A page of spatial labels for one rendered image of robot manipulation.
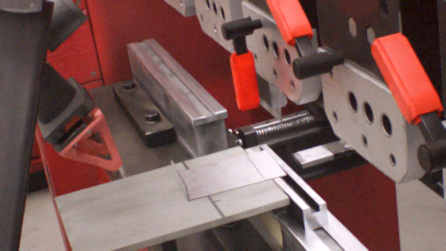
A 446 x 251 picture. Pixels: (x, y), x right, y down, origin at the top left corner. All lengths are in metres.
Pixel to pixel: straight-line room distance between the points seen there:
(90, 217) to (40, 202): 2.43
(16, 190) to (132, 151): 0.90
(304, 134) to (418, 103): 1.08
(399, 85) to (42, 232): 2.81
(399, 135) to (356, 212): 1.63
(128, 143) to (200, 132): 0.21
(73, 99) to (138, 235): 0.18
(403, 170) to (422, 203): 2.41
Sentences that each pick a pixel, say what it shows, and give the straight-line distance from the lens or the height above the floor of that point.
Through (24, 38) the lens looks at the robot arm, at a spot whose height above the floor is 1.33.
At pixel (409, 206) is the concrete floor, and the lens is 3.05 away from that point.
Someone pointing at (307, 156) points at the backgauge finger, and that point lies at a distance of 1.14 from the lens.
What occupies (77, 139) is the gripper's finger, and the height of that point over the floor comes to 1.12.
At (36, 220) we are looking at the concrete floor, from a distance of 3.40.
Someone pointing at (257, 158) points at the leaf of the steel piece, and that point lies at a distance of 1.16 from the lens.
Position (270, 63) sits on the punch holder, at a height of 1.20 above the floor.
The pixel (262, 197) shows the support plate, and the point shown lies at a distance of 1.06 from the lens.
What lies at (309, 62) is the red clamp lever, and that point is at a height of 1.26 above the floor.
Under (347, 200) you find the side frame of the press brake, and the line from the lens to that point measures 2.25.
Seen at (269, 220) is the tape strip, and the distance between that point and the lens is 1.11.
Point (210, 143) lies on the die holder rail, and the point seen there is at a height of 0.91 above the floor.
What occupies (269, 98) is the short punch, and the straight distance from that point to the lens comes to 1.05.
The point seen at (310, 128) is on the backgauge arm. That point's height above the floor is 0.84.
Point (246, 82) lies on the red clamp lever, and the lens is 0.90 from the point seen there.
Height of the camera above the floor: 1.49
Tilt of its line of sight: 23 degrees down
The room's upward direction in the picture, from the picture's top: 9 degrees counter-clockwise
